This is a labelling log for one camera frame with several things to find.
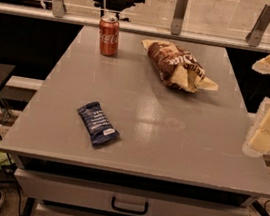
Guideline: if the blue rxbar blueberry wrapper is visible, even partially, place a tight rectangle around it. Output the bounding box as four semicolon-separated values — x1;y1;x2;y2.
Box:
77;101;120;148

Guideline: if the brown chip bag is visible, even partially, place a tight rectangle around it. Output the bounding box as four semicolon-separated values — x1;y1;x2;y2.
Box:
142;39;218;93

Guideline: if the red coca-cola can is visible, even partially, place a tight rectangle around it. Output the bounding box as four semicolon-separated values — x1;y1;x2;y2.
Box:
99;15;120;56

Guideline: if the grey upper drawer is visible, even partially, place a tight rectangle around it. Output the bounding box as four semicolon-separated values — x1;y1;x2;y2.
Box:
15;169;248;216

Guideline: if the right metal glass bracket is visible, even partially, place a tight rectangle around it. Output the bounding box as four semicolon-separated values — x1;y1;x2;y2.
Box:
245;4;270;47

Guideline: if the middle metal glass bracket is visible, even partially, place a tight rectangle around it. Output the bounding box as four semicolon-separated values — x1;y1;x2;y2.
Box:
170;0;188;36

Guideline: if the black drawer handle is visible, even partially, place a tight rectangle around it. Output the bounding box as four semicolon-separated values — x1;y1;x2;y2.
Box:
110;197;149;216

